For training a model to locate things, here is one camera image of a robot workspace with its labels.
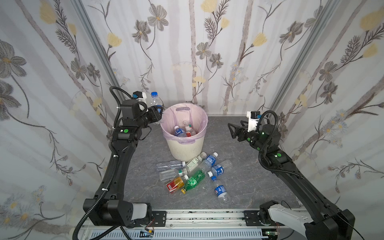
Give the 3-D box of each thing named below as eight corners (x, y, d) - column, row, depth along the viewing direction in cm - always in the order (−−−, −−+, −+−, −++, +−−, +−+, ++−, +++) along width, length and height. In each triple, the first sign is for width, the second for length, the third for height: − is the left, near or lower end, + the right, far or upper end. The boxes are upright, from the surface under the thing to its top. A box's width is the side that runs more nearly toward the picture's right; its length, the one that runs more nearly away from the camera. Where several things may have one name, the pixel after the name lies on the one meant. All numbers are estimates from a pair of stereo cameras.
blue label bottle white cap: (197, 169, 93) (198, 165, 89) (213, 153, 100) (213, 150, 96) (205, 175, 90) (205, 172, 86) (220, 159, 97) (221, 155, 93)
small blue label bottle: (211, 181, 88) (212, 178, 84) (206, 173, 91) (206, 170, 87) (232, 168, 93) (234, 164, 89) (227, 161, 96) (228, 157, 92)
